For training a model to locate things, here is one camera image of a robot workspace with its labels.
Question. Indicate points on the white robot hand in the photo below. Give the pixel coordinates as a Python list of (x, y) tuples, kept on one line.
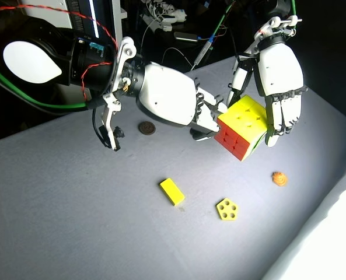
[(280, 70), (167, 96)]

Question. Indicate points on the colourful puzzle cube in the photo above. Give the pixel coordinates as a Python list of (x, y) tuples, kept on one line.
[(239, 119)]

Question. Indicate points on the dark chocolate sandwich cookie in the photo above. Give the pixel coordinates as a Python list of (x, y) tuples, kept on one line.
[(146, 128)]

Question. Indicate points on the black flat device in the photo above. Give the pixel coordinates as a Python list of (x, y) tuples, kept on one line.
[(185, 36)]

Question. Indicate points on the white spare robot hand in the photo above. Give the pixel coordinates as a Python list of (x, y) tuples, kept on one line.
[(177, 14)]

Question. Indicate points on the yellow rectangular block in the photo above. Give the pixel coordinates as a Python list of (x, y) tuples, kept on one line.
[(172, 191)]

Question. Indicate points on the orange swirl toy pastry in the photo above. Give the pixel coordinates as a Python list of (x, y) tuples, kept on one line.
[(280, 179)]

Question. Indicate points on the yellow pentagon block with holes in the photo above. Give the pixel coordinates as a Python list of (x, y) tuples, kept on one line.
[(227, 209)]

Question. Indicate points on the white robot body column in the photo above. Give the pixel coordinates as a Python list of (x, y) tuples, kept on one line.
[(50, 20)]

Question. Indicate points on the grey table cloth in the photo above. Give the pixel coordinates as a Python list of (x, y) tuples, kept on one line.
[(73, 218)]

